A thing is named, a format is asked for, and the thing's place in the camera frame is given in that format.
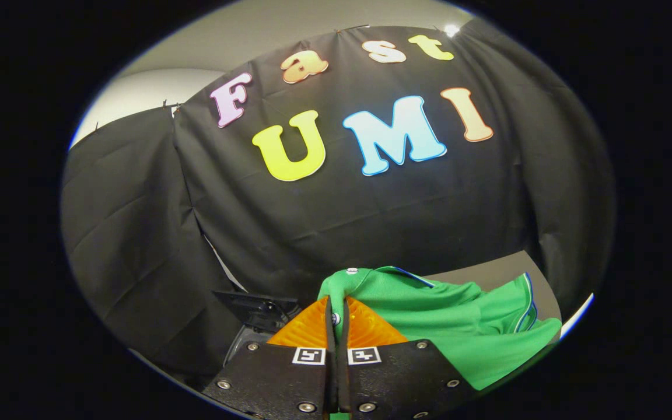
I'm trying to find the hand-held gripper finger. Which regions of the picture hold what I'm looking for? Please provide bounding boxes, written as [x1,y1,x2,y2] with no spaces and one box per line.
[337,296,480,420]
[202,296,337,420]

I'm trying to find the dark washing machine lid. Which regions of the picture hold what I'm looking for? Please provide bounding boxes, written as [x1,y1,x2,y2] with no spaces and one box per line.
[213,290,300,333]

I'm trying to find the green polo shirt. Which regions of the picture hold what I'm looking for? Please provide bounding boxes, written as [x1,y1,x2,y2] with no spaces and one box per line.
[317,266,562,420]

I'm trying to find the black backdrop cloth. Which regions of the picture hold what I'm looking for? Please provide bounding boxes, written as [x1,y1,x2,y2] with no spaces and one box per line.
[61,17,615,380]

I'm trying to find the beige cabinet with dark top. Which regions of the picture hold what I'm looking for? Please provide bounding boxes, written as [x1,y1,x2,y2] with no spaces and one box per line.
[423,251,562,327]

